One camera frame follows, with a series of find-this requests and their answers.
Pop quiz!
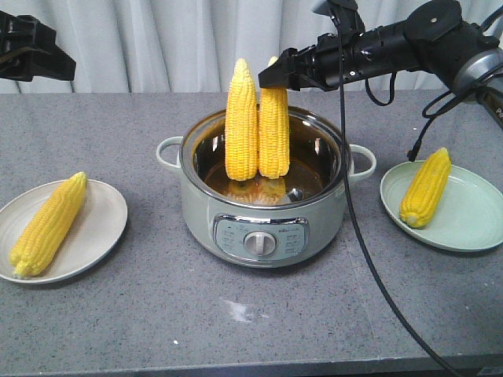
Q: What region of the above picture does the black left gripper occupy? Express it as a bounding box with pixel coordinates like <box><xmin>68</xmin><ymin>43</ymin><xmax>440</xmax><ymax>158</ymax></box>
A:
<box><xmin>1</xmin><ymin>12</ymin><xmax>76</xmax><ymax>82</ymax></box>

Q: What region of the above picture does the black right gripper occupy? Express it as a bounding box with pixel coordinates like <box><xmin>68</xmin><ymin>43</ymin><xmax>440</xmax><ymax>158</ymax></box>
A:
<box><xmin>259</xmin><ymin>32</ymin><xmax>377</xmax><ymax>91</ymax></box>

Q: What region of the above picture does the yellow corn cob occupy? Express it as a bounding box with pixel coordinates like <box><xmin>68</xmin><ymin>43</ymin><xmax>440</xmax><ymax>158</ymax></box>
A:
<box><xmin>257</xmin><ymin>56</ymin><xmax>291</xmax><ymax>180</ymax></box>
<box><xmin>9</xmin><ymin>171</ymin><xmax>87</xmax><ymax>279</ymax></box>
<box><xmin>225</xmin><ymin>58</ymin><xmax>258</xmax><ymax>181</ymax></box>
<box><xmin>399</xmin><ymin>147</ymin><xmax>452</xmax><ymax>229</ymax></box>

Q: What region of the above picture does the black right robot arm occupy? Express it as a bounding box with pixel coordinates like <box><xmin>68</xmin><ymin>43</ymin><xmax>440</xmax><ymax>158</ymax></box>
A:
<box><xmin>259</xmin><ymin>1</ymin><xmax>502</xmax><ymax>123</ymax></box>

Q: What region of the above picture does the white pleated curtain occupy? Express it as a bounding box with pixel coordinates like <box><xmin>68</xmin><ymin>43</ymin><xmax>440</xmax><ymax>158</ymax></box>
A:
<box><xmin>0</xmin><ymin>0</ymin><xmax>503</xmax><ymax>94</ymax></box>

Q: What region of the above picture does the sage green electric cooking pot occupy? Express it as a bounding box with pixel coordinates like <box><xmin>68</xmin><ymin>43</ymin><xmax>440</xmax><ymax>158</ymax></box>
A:
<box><xmin>156</xmin><ymin>107</ymin><xmax>376</xmax><ymax>269</ymax></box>

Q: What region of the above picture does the beige round plate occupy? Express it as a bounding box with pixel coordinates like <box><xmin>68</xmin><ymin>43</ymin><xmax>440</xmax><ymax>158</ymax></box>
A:
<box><xmin>1</xmin><ymin>179</ymin><xmax>128</xmax><ymax>284</ymax></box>

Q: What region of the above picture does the light green round plate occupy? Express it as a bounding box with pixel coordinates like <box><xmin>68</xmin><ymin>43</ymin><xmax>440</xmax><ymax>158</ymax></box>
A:
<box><xmin>380</xmin><ymin>162</ymin><xmax>502</xmax><ymax>252</ymax></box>

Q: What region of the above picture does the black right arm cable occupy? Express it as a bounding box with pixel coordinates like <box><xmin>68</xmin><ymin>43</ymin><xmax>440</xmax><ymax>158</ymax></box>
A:
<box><xmin>329</xmin><ymin>0</ymin><xmax>468</xmax><ymax>377</ymax></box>

